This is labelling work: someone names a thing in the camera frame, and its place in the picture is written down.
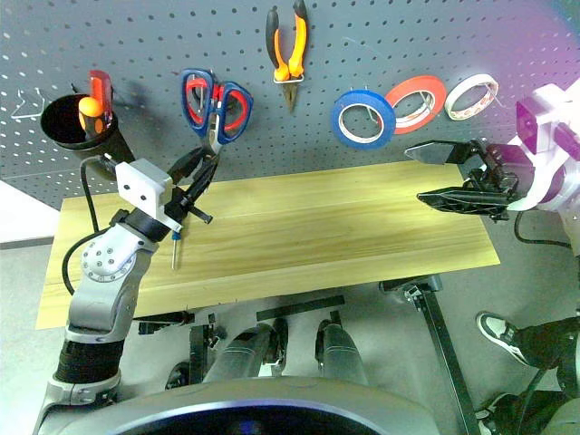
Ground black table leg with bracket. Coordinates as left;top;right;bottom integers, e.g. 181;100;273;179
379;274;482;435

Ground dark grey perforated pegboard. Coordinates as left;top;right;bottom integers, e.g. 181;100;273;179
0;0;580;214

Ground red handled tool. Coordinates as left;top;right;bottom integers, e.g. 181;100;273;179
87;69;114;126

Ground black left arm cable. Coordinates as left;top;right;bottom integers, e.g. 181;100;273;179
62;155;119;294

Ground blue tape roll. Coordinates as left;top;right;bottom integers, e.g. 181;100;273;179
330;88;395;152

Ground black table crossbar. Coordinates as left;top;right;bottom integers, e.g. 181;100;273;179
256;295;346;321

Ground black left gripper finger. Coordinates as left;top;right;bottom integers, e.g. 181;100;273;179
167;146;207;188
182;158;221;208

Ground small blue handled screwdriver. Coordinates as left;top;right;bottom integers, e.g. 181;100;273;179
169;230;183;272

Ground blue handled scissors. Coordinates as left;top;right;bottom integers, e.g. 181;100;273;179
180;67;256;160

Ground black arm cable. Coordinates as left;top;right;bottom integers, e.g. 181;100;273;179
513;210;573;249
62;155;119;294

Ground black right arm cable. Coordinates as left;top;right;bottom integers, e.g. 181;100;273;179
513;210;573;249

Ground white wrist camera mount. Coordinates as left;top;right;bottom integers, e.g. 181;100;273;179
507;83;580;212
114;158;185;233

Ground black plastic cup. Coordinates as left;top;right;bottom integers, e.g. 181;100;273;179
39;93;138;180

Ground black white sneaker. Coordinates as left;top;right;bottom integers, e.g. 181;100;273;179
475;311;529;364

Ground dark grey rounded shape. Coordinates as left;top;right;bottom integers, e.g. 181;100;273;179
315;319;371;387
203;318;289;387

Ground double prong silver hook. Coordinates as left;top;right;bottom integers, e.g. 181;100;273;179
349;83;382;128

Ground red handled scissors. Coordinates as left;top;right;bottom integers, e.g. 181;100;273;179
187;75;252;133

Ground black table bracket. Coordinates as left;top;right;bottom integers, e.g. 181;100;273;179
135;312;197;337

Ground orange black pliers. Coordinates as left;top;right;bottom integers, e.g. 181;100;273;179
265;0;311;114

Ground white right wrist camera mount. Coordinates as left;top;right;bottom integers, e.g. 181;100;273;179
507;83;580;212

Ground red tape roll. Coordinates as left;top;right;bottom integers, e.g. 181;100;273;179
383;73;448;136

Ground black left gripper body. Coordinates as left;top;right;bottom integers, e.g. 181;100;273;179
162;184;214;226

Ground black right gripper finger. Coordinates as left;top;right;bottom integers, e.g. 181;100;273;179
416;187;511;214
403;140;481;166

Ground person's dark trouser leg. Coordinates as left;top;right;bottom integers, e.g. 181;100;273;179
514;314;580;435

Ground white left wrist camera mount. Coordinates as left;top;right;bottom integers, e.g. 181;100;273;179
114;158;185;233

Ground orange black handled screwdriver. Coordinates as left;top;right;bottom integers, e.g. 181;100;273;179
77;95;111;135

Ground grey robot torso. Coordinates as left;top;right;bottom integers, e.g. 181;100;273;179
31;379;454;435

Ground white tape roll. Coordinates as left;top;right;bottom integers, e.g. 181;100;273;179
443;72;500;123

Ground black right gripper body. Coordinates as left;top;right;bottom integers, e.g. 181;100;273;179
465;139;537;223

